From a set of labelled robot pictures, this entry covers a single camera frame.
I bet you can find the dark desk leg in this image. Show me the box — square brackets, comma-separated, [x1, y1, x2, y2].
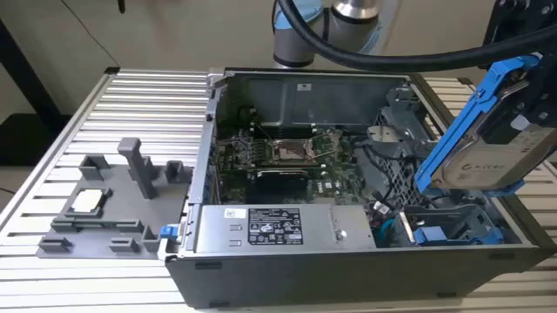
[0, 18, 62, 131]

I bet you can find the grey disk bay cage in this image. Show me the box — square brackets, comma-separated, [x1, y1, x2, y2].
[356, 84, 507, 247]

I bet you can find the hard disk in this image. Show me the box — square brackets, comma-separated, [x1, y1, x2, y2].
[413, 53, 545, 199]

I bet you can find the black box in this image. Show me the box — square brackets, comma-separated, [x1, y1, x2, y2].
[0, 112, 74, 167]

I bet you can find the silver power supply unit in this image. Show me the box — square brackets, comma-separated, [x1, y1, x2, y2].
[194, 204, 378, 254]

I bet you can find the green motherboard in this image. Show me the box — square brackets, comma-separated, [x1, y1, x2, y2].
[215, 128, 372, 206]

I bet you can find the black graphics card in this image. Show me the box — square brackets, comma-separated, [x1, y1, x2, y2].
[254, 168, 312, 196]

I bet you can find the black open PC case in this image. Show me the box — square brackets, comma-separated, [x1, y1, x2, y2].
[163, 67, 557, 309]

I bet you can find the silver CPU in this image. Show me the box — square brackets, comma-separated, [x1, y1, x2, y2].
[68, 188, 108, 211]

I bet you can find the CPU socket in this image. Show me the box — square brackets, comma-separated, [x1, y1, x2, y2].
[265, 138, 321, 164]

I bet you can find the blue data wire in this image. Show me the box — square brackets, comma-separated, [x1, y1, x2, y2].
[376, 216, 396, 248]

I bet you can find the grey parts rack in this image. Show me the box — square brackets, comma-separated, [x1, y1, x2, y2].
[36, 136, 195, 260]

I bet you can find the black wire with connector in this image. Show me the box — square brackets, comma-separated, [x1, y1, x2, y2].
[361, 143, 418, 213]

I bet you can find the blue disk carrier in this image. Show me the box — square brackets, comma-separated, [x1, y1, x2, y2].
[413, 226, 507, 246]

